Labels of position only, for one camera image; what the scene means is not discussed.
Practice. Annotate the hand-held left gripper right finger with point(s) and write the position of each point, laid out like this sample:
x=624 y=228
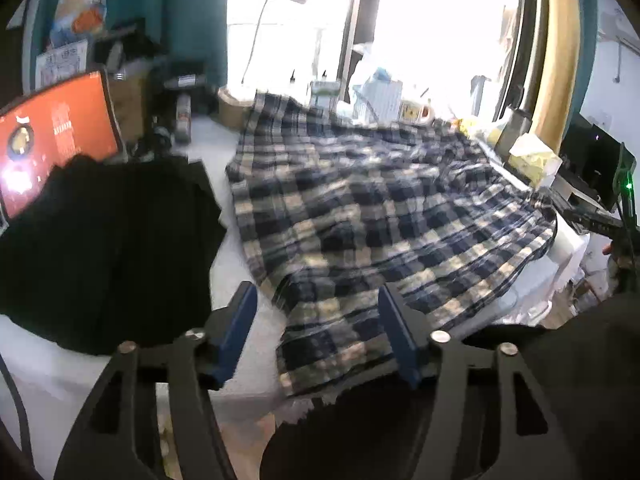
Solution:
x=397 y=330

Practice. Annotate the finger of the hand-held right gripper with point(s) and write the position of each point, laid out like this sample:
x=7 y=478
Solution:
x=595 y=221

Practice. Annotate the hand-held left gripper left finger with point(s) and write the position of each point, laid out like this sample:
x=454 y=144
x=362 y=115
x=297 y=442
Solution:
x=239 y=330

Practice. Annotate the plaid flannel shirt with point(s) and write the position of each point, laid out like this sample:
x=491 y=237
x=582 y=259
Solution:
x=350 y=210

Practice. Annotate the black box device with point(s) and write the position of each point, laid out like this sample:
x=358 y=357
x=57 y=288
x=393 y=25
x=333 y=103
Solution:
x=590 y=155

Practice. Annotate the yellow tissue box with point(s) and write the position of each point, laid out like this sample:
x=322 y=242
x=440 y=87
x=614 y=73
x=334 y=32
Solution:
x=532 y=160

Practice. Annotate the person's dark clothing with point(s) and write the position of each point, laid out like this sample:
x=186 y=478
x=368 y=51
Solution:
x=500 y=410

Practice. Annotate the black cloth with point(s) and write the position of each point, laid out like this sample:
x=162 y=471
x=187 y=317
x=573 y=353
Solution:
x=100 y=260

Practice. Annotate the white printed mug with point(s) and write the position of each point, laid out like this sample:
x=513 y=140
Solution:
x=415 y=111

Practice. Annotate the white plastic basket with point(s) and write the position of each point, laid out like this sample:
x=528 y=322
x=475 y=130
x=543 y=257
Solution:
x=377 y=100

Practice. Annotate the brown cardboard box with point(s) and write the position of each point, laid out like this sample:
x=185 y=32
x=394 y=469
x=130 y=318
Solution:
x=127 y=105

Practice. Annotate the orange computer monitor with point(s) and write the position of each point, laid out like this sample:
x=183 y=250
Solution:
x=50 y=130

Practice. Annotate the white printed paper sheet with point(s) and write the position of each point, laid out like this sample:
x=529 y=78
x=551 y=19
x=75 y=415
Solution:
x=62 y=62

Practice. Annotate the teal curtain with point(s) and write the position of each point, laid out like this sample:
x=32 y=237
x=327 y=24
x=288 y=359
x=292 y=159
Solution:
x=195 y=10

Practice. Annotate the wooden frame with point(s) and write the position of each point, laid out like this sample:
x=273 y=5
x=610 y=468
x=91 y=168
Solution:
x=557 y=35

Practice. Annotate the dark door frame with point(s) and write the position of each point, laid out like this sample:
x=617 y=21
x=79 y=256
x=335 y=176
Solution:
x=357 y=20

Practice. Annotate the colourful wall poster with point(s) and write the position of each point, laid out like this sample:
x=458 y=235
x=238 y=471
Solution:
x=80 y=5

